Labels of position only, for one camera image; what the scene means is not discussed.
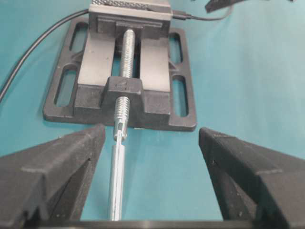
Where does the black USB female connector cable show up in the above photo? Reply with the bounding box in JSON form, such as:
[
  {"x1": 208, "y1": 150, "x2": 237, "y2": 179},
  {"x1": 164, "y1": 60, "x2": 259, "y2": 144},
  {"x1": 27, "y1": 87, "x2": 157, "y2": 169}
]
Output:
[{"x1": 0, "y1": 8, "x2": 92, "y2": 102}]

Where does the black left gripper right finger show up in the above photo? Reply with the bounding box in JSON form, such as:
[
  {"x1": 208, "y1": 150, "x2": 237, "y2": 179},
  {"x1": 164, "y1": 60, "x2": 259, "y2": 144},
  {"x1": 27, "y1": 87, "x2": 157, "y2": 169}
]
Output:
[{"x1": 199, "y1": 127, "x2": 305, "y2": 229}]

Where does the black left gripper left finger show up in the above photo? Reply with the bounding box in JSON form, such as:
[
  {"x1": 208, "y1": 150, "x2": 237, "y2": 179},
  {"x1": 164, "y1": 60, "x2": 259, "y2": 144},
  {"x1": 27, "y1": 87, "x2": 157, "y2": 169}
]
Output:
[{"x1": 0, "y1": 124, "x2": 105, "y2": 229}]

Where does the black USB male cable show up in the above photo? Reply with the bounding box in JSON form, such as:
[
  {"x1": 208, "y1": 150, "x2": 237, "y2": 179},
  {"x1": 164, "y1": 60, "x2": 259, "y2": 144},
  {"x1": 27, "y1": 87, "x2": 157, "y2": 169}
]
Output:
[{"x1": 171, "y1": 6, "x2": 234, "y2": 22}]

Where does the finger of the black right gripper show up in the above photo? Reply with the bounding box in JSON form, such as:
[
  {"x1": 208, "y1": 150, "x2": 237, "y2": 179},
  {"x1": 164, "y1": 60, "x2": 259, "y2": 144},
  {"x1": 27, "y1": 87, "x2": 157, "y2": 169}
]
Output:
[{"x1": 205, "y1": 0, "x2": 245, "y2": 13}]

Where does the black cast iron vise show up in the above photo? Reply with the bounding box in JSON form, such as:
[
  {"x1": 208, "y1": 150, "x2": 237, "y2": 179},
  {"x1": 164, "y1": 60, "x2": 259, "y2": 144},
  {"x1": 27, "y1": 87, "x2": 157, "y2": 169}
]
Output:
[{"x1": 43, "y1": 0, "x2": 197, "y2": 221}]

